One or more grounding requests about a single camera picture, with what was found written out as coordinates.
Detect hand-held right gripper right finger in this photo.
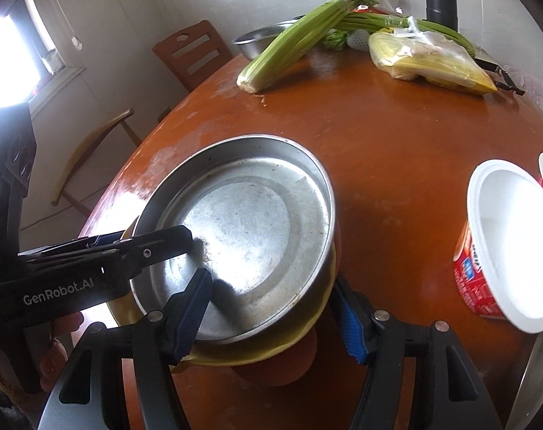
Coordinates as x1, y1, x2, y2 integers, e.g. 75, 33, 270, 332
334, 275, 500, 430

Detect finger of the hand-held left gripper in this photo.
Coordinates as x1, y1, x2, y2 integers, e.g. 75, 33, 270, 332
17, 230, 126, 261
27, 225, 195, 278

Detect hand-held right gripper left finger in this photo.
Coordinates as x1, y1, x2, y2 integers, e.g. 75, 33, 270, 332
43, 268, 214, 430

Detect yellow shell-shaped plate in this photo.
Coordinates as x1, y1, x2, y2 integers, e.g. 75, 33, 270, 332
106, 215, 339, 366

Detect pink cartoon-shaped plate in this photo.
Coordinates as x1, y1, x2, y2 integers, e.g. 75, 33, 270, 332
229, 215, 344, 388

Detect round steel tray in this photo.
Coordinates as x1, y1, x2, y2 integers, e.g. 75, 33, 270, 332
129, 133, 337, 345

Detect large steel bowl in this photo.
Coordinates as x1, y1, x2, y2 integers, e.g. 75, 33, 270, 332
504, 322, 543, 430

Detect person's left hand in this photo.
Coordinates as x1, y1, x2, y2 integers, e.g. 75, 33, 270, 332
0, 311, 85, 413

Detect curved-back wooden chair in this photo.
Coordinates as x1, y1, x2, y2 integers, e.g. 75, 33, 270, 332
51, 107, 143, 216

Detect window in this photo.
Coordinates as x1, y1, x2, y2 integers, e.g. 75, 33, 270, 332
0, 0, 66, 113

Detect brown slatted wooden chair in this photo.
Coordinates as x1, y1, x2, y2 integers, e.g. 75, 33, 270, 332
152, 20, 234, 95

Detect small steel basin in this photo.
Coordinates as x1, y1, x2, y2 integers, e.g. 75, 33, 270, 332
232, 20, 303, 60

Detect celery bunch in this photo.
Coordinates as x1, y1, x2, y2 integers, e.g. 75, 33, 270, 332
236, 0, 375, 95

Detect green leafy vegetable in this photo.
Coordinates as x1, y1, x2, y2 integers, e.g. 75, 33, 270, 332
322, 28, 349, 51

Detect clear bag of yellow food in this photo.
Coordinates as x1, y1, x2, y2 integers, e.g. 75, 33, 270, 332
367, 15, 498, 97

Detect white foam-netted fruit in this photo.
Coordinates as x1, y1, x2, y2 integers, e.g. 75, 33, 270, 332
346, 29, 371, 51

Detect black tongs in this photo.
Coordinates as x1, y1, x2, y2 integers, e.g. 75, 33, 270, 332
473, 54, 527, 96

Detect bundle of thin green stalks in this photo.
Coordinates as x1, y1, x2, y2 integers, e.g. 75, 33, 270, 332
338, 11, 478, 54

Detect pink garment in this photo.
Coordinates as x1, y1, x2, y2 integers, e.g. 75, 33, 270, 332
509, 65, 543, 113

